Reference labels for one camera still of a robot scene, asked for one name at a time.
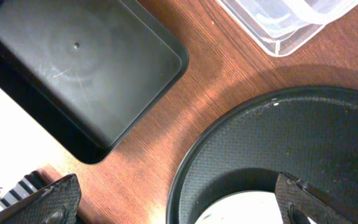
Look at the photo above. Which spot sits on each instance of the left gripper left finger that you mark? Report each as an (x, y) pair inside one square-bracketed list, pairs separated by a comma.
[(37, 202)]

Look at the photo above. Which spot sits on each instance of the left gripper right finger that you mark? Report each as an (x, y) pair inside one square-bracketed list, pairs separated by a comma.
[(300, 202)]

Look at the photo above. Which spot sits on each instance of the black rectangular waste bin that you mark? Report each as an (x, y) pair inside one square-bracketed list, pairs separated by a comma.
[(87, 71)]

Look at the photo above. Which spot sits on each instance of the clear plastic waste bin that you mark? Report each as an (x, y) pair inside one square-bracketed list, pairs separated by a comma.
[(280, 27)]

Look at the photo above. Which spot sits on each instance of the grey plate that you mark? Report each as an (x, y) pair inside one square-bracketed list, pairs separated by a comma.
[(251, 206)]

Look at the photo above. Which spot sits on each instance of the round black serving tray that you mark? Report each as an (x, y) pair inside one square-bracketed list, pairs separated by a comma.
[(310, 132)]

